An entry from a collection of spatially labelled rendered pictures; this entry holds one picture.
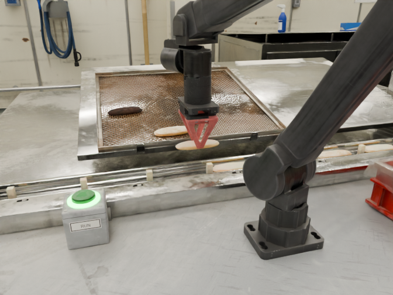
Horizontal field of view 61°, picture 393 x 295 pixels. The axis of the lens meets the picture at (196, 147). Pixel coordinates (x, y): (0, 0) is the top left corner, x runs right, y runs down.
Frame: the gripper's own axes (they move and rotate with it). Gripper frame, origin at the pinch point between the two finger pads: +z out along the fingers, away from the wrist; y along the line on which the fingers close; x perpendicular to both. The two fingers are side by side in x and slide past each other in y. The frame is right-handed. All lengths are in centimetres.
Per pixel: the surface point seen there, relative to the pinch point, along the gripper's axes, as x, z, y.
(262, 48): -96, -1, 165
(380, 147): -50, 7, -1
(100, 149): 21.1, 3.4, 9.7
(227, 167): -7.0, 7.0, -0.6
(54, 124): 37, 10, 54
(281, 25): -133, -15, 206
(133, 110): 11.3, -0.3, 27.9
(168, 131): 4.0, 2.1, 14.3
